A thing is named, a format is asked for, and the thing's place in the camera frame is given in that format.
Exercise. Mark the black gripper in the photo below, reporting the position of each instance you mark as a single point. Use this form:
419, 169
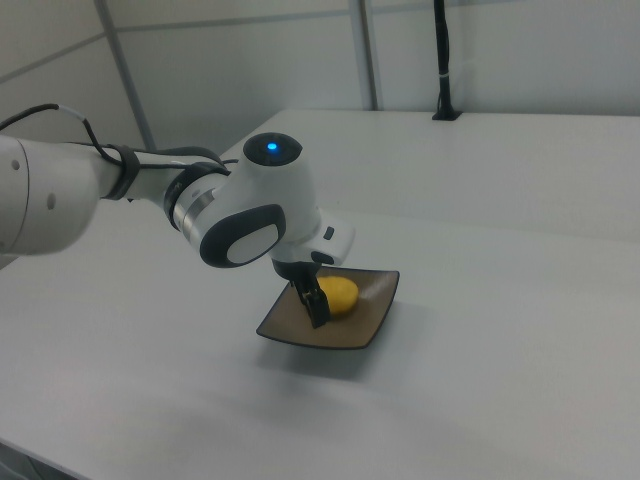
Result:
292, 272

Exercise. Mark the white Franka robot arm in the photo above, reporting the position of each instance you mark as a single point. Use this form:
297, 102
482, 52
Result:
270, 200

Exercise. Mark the yellow lemon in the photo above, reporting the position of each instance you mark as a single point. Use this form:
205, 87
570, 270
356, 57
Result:
342, 297

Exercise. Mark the square brown ceramic plate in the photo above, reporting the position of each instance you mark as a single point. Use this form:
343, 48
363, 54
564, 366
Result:
370, 320

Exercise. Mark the black pole with base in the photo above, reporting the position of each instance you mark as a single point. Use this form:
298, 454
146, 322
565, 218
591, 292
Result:
444, 55

